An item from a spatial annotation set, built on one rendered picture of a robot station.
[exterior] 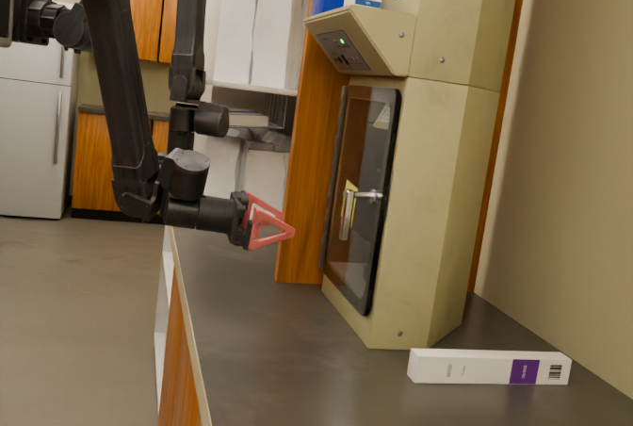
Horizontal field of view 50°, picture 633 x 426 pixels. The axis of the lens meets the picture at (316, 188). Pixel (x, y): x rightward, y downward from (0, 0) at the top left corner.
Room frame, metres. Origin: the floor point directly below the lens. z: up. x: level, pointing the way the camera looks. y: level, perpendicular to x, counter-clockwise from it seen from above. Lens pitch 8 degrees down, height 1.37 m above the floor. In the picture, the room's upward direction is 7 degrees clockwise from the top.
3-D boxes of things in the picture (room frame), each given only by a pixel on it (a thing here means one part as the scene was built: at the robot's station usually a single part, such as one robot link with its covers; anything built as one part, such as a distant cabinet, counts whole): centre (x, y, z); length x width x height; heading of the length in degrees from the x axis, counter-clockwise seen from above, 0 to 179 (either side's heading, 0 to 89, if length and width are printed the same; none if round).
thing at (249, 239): (1.07, 0.07, 1.14); 0.09 x 0.07 x 0.07; 104
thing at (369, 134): (1.27, -0.07, 1.19); 0.30 x 0.01 x 0.40; 15
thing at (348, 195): (1.16, -0.07, 1.17); 0.05 x 0.03 x 0.10; 105
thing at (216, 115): (1.47, 0.27, 1.30); 0.11 x 0.09 x 0.12; 76
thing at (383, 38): (1.26, -0.03, 1.46); 0.32 x 0.11 x 0.10; 16
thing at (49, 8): (1.57, 0.66, 1.45); 0.09 x 0.08 x 0.12; 166
